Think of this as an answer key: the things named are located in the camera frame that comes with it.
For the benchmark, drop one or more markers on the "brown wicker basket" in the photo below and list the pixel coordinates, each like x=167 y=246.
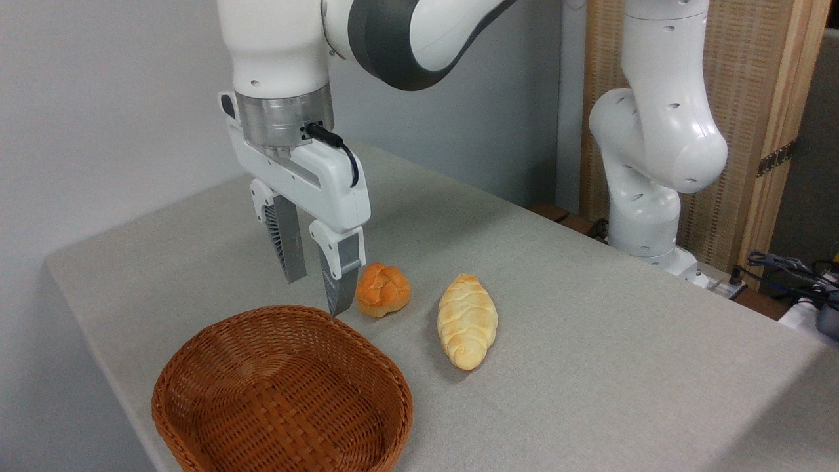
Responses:
x=282 y=393

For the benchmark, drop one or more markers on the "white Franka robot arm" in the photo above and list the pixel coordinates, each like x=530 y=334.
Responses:
x=655 y=131

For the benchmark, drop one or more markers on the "metal screen hinge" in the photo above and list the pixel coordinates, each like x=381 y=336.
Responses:
x=777 y=158

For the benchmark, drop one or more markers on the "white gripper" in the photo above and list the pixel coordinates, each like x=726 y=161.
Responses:
x=334 y=183

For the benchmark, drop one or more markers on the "round orange bread roll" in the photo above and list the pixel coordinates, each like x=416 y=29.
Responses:
x=383 y=292

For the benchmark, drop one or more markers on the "long pale braided bread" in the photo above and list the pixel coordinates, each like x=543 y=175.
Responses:
x=467 y=321

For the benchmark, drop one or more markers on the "wooden bamboo folding screen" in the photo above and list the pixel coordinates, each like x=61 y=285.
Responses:
x=747 y=72

